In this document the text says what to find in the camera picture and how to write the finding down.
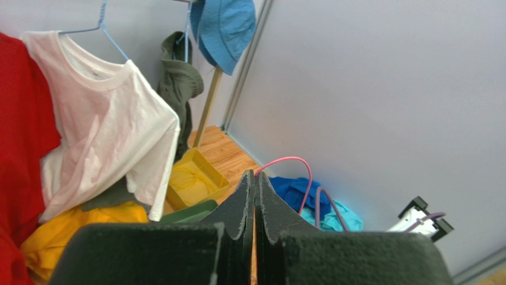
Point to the wooden rack pole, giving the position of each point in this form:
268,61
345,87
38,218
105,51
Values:
212,93

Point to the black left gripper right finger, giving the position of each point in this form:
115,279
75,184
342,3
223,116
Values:
291,251

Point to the dark blue cloth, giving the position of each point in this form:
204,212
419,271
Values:
292,191

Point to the white hanging tank top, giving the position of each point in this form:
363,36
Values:
112,124

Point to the green plastic tray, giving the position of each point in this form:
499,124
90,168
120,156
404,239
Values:
192,214

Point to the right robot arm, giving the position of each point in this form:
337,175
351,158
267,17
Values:
415,218

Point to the yellow crumpled garment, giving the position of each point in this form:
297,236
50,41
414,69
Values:
43,248

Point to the yellow plastic tray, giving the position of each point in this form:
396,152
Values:
193,180

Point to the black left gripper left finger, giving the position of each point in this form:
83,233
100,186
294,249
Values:
215,250

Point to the light blue clothes hanger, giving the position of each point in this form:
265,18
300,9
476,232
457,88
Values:
101,25

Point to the olive green hanging garment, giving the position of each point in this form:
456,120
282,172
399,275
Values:
179,82

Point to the light blue bucket hat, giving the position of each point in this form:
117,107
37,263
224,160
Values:
223,29

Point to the red hanging shirt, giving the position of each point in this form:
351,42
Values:
28,133

